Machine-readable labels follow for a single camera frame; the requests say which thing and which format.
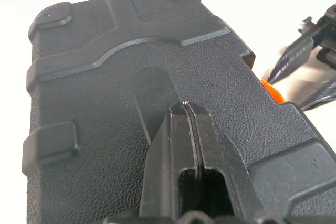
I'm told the orange case latch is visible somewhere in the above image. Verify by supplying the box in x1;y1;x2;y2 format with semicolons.
260;79;286;104

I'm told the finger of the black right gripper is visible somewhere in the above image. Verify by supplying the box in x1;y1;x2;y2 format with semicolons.
300;79;336;112
267;36;316;85

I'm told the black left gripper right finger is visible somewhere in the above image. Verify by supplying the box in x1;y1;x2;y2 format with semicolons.
186;102;264;215

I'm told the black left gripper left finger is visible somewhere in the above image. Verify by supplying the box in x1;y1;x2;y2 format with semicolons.
138;101;200;218

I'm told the black plastic tool case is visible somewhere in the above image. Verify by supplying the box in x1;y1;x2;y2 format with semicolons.
20;0;336;224

